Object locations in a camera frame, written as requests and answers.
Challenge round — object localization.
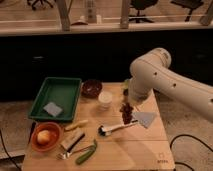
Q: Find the dark purple grape bunch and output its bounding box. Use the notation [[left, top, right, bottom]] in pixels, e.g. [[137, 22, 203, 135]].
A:
[[120, 103, 133, 124]]

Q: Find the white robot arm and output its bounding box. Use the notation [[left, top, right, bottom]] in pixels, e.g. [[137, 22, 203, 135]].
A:
[[128, 48, 213, 123]]

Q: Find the white paper cup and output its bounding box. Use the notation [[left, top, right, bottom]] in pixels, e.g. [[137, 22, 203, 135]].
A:
[[98, 91, 112, 108]]

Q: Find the metal cup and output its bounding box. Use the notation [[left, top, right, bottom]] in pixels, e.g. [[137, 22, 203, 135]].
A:
[[123, 89, 128, 97]]

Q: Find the green cup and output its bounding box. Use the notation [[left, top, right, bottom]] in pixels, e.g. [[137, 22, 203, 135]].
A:
[[123, 79, 129, 89]]

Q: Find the dark red bowl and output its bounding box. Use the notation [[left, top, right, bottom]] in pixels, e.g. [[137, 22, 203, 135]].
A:
[[81, 79, 102, 98]]

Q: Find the green plastic tray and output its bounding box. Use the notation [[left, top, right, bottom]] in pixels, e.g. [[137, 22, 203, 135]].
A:
[[28, 77, 82, 122]]

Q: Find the grey cloth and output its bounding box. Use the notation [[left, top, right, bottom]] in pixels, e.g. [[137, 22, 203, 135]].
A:
[[132, 112, 156, 129]]

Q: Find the grey sponge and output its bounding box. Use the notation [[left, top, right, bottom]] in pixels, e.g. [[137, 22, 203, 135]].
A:
[[43, 102, 62, 117]]

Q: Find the green cucumber toy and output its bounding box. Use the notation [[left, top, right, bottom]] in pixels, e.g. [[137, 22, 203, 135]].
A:
[[75, 140, 98, 165]]

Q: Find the wooden block with black edge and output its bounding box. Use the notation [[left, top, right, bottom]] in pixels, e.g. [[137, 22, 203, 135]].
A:
[[60, 129, 85, 152]]

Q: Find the orange bowl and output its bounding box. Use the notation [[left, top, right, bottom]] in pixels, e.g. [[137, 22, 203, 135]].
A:
[[31, 122, 63, 152]]

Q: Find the yellow round fruit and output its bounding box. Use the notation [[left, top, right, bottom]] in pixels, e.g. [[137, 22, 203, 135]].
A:
[[37, 130, 50, 145]]

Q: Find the metal fork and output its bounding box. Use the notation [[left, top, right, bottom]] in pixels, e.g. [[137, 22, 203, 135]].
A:
[[56, 145, 93, 160]]

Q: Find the black office chair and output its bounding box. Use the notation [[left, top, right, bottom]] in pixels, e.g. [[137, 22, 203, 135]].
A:
[[129, 0, 158, 23], [171, 0, 204, 22], [27, 0, 53, 11]]

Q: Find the black office chair left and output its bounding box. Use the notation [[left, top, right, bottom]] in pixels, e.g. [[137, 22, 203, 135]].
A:
[[27, 0, 53, 11]]

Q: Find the black office chair right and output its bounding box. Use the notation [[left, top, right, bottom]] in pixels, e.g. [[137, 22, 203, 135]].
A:
[[171, 0, 204, 22]]

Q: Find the white handled brush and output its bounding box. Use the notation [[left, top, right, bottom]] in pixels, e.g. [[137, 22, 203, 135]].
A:
[[98, 120, 138, 136]]

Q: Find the black cable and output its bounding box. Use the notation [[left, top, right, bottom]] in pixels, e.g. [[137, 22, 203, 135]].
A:
[[0, 129, 213, 171]]

